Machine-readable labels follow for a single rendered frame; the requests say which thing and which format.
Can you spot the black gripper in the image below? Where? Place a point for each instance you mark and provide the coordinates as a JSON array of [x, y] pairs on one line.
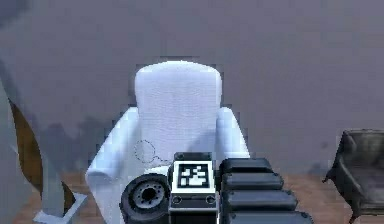
[[145, 197]]

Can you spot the dark grey armchair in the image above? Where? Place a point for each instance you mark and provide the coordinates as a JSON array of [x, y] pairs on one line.
[[361, 173]]

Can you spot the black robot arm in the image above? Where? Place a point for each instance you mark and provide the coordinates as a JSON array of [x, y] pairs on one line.
[[256, 190]]

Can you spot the white armchair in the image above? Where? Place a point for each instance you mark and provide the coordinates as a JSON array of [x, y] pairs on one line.
[[178, 106]]

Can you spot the grey and brown curved object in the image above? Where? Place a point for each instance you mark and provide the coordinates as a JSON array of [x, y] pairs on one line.
[[30, 160]]

